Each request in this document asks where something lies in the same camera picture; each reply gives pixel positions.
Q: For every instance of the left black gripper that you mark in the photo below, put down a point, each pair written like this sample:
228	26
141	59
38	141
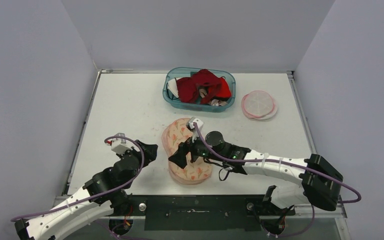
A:
150	153

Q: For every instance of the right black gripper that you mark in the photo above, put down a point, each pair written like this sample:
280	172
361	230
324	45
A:
190	153

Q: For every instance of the beige bra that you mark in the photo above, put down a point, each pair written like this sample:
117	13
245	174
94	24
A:
218	102

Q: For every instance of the dark red lace bra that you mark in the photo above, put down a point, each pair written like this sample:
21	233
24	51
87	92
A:
189	87

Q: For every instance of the white mesh laundry bag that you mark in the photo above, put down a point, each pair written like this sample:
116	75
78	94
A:
259	105

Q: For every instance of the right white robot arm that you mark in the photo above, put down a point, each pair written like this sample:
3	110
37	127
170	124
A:
314	180

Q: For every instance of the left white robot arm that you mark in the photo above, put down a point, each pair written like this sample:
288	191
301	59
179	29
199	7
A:
103	195

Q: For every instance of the white bra with black trim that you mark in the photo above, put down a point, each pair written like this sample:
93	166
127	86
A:
173	88

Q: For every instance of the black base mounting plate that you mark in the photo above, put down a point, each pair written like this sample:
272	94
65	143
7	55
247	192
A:
201	212

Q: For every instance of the teal plastic bin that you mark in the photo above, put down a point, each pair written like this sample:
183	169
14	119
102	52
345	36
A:
180	72

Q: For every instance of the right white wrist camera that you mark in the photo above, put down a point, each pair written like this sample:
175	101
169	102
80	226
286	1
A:
195	125

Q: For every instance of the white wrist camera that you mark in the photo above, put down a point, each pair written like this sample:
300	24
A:
195	125
119	145

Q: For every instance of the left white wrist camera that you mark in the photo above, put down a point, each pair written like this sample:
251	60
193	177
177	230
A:
119	145

